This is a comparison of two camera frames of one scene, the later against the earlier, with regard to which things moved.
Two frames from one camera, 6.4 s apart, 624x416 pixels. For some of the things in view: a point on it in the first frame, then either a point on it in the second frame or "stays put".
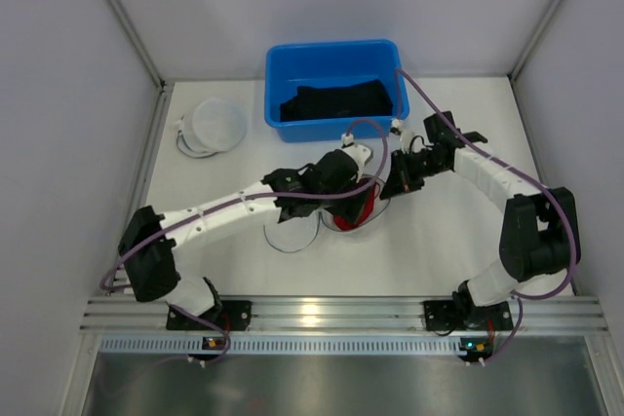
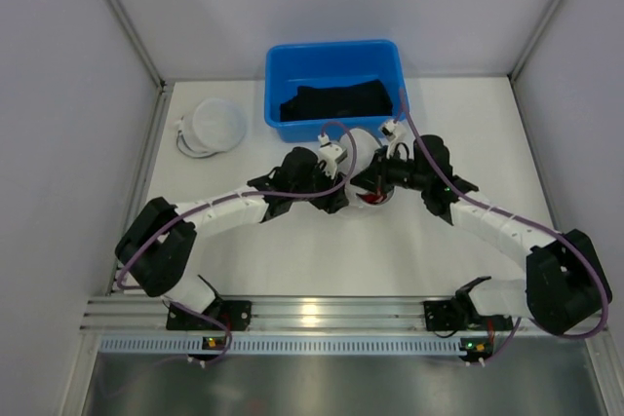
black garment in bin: [343, 100] stays put
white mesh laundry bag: [211, 126] stays put
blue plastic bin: [316, 91] stays put
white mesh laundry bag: [296, 232] → [361, 144]
